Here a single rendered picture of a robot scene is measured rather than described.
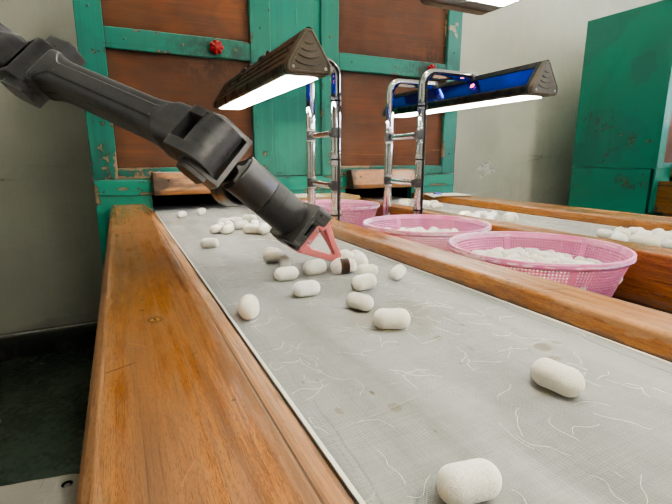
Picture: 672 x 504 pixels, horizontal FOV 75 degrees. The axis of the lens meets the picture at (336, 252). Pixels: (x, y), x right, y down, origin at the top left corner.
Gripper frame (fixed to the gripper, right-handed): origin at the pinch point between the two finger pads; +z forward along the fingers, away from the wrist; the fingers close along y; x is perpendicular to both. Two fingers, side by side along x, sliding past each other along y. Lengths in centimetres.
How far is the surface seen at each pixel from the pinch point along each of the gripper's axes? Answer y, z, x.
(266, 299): -11.8, -10.2, 11.0
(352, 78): 90, 10, -66
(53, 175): 175, -44, 31
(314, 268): -5.1, -4.1, 4.0
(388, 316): -26.7, -5.9, 4.8
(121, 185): 89, -25, 14
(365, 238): 7.6, 7.0, -7.1
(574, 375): -42.6, -2.7, 1.4
